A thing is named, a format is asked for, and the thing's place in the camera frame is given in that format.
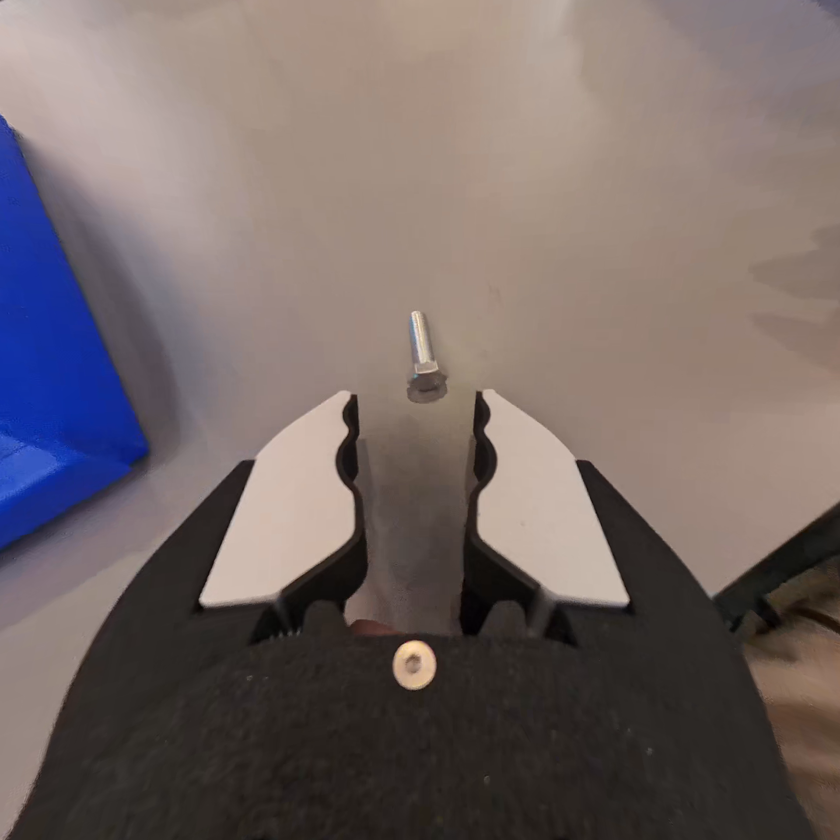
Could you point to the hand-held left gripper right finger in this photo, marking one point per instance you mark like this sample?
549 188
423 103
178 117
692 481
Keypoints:
544 512

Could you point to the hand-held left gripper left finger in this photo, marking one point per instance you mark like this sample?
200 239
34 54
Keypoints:
289 512

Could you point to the steel hex bolt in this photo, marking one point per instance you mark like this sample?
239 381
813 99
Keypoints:
420 341

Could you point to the blue plastic bin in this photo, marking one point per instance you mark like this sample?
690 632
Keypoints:
52 394

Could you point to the black office chair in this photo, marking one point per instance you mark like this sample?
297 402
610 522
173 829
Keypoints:
781 558

